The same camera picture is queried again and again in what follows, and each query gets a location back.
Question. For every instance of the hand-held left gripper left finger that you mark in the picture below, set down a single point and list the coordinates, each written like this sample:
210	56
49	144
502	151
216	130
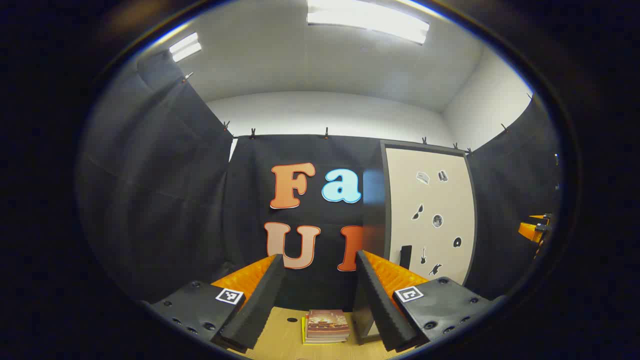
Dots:
260	305

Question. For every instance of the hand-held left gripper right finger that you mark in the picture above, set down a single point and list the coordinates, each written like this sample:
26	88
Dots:
382	310

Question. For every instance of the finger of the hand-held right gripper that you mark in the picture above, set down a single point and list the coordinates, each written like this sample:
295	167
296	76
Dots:
527	229

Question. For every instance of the white cabinet door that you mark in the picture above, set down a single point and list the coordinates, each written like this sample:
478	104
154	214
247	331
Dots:
440	200

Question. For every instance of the black backdrop cloth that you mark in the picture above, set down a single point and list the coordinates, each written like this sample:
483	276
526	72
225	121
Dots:
165	200

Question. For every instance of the small ceiling light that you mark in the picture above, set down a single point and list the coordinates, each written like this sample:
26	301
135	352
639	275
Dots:
185	47

